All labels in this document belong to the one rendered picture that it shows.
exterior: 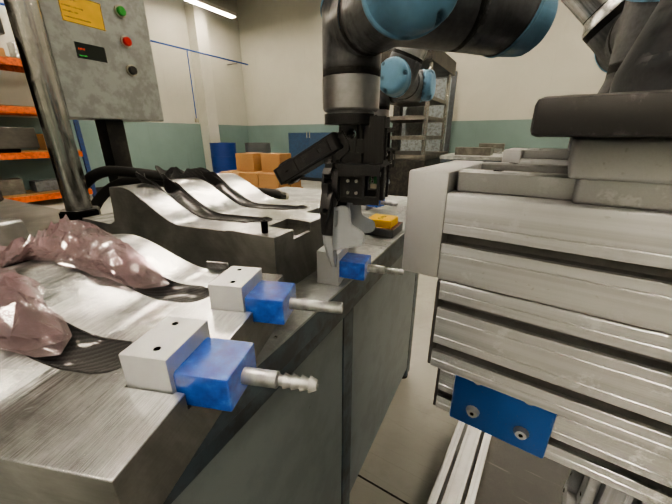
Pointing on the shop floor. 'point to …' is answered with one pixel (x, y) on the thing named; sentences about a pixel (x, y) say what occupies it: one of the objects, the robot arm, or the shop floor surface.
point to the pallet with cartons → (261, 169)
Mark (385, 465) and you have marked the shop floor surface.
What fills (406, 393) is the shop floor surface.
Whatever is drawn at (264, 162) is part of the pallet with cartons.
